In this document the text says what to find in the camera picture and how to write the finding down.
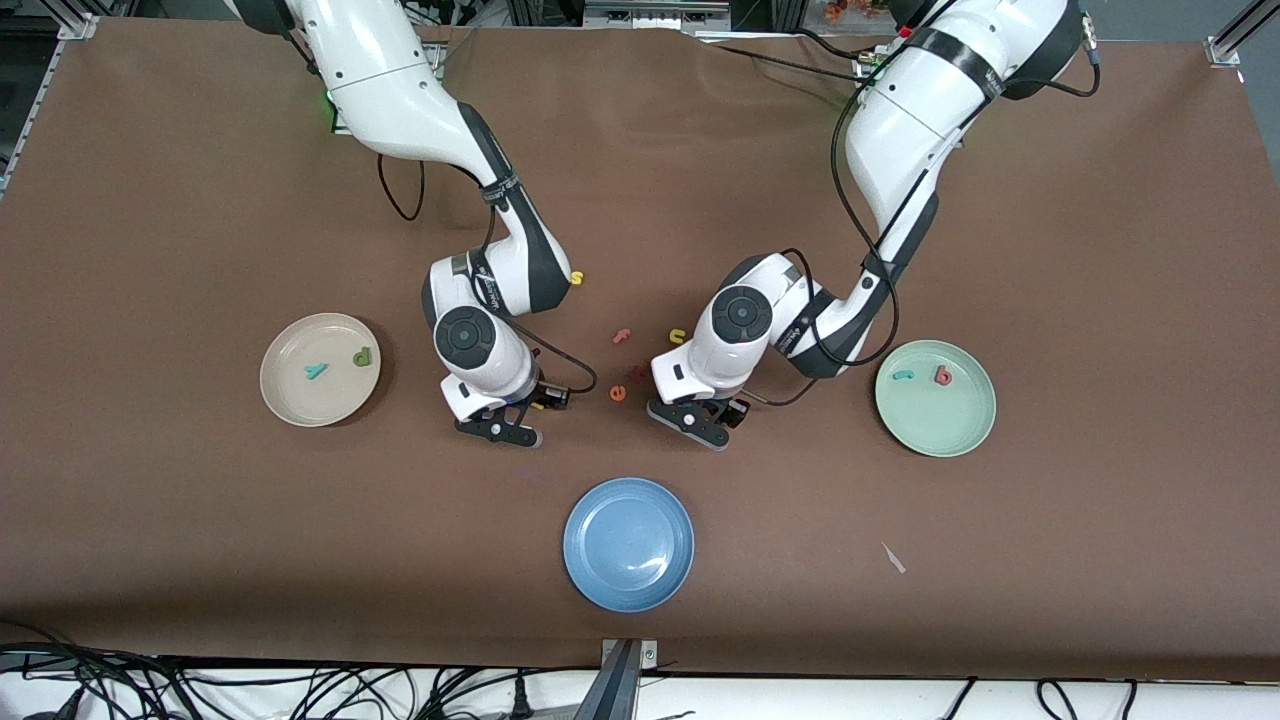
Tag beige brown plate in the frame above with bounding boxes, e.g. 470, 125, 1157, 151
259, 312, 383, 429

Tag aluminium frame profile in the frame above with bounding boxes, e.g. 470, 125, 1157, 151
1205, 0, 1269, 69

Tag brown table cover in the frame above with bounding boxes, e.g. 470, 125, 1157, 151
0, 18, 1280, 681

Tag grey power strip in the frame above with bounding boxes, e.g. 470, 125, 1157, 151
583, 0, 733, 29

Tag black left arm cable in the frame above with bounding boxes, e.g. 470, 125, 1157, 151
745, 20, 1101, 409

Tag blue plate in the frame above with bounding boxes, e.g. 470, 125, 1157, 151
562, 476, 696, 614

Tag black cable on table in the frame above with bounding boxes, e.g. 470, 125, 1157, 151
712, 28, 866, 89

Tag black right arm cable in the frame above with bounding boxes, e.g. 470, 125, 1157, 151
376, 153, 599, 396

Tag pale green plate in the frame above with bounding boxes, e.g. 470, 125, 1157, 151
874, 339, 998, 459

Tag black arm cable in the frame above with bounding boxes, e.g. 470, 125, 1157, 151
376, 153, 599, 396
745, 20, 1101, 409

